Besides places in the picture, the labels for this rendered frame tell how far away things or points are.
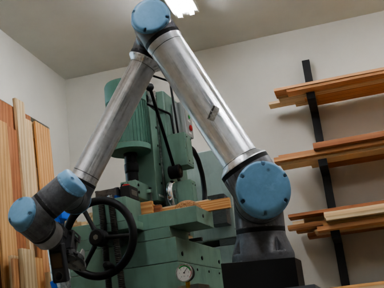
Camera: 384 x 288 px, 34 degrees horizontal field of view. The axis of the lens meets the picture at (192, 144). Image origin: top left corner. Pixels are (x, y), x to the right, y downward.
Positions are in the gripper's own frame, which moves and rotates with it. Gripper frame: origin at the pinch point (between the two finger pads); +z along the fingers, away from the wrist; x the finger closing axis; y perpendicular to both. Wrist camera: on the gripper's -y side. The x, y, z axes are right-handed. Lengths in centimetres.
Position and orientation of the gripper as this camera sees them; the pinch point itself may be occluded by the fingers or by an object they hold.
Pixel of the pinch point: (81, 270)
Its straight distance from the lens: 205.2
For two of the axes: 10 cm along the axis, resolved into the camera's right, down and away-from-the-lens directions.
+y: 0.1, -8.1, 5.8
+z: 3.4, 5.5, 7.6
